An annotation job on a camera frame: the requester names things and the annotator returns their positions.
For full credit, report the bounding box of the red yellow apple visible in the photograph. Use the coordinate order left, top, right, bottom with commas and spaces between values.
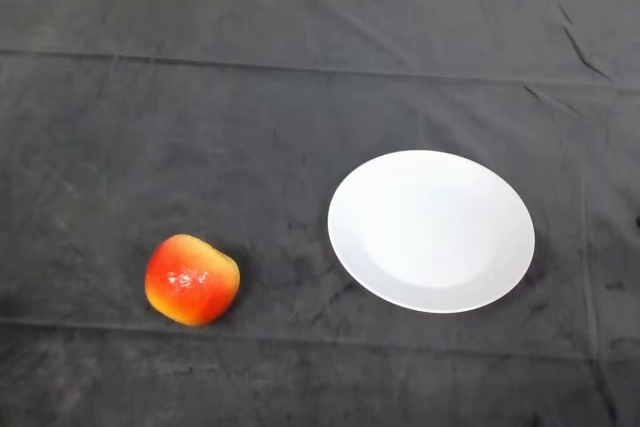
144, 233, 242, 327

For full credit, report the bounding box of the white round plate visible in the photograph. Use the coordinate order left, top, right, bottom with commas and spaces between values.
327, 149, 537, 315

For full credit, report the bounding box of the black cloth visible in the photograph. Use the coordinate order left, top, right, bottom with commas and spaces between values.
0, 0, 640, 427

